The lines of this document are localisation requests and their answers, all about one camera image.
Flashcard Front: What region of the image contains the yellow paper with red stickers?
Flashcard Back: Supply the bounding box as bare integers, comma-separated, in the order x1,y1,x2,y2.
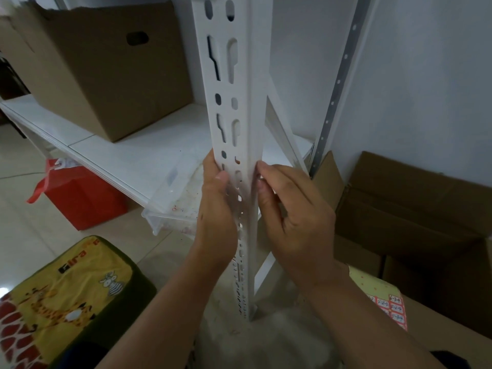
348,265,408,331

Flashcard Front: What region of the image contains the person's left hand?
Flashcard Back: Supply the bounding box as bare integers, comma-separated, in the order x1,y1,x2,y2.
195,149,240,266

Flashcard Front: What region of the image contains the brown cardboard box with handle hole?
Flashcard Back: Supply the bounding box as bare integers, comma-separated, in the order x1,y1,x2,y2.
0,0,194,143

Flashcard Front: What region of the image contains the grey perforated metal shelf post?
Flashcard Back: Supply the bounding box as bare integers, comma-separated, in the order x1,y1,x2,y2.
307,0,379,178

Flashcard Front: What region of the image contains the clear plastic container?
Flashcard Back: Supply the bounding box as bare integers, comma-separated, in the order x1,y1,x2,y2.
141,151,216,239

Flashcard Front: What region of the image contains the white slotted metal shelf post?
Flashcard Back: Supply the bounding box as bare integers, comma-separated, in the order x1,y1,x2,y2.
187,0,274,323

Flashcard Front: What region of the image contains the flat brown cardboard box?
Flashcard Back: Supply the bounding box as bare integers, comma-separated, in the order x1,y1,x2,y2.
400,296,492,369

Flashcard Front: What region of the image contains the person's left forearm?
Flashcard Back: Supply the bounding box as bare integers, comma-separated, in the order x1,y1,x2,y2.
96,246,233,369

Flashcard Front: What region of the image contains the person's right hand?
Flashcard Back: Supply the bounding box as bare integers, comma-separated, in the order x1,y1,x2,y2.
255,160,349,293

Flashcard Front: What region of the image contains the short white metal shelf beam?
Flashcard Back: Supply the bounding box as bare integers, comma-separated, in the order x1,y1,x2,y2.
252,250,278,305

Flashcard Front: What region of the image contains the white shelf board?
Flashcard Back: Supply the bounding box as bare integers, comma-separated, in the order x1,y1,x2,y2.
0,94,314,209

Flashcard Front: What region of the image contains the person's right forearm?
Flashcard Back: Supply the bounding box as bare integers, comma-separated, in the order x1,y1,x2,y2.
305,265,448,369

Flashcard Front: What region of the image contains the yellow cartoon animal print stool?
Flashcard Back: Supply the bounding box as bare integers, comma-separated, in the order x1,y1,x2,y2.
0,235,157,369

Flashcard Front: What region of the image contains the open brown cardboard box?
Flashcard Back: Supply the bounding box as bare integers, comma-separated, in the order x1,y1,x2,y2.
311,150,492,340

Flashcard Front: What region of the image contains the red bag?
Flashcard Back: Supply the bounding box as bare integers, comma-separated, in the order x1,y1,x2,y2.
26,157,129,231

